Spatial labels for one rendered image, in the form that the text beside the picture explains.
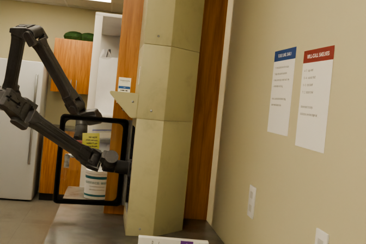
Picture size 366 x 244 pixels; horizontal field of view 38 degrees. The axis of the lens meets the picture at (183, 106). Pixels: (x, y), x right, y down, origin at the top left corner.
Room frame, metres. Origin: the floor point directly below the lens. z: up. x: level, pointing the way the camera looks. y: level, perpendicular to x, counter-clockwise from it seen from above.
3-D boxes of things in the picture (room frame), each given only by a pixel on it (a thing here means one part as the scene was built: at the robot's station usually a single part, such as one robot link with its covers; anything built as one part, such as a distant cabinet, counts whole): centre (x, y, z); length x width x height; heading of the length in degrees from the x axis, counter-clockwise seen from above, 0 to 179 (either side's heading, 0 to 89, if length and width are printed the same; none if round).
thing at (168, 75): (2.29, 0.08, 1.32); 0.32 x 0.25 x 0.77; 8
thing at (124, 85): (2.23, 0.25, 1.54); 0.05 x 0.05 x 0.06; 8
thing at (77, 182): (2.39, 0.39, 1.19); 0.30 x 0.01 x 0.40; 104
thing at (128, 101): (2.27, 0.26, 1.46); 0.32 x 0.12 x 0.10; 8
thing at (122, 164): (2.28, 0.23, 1.19); 0.10 x 0.07 x 0.07; 10
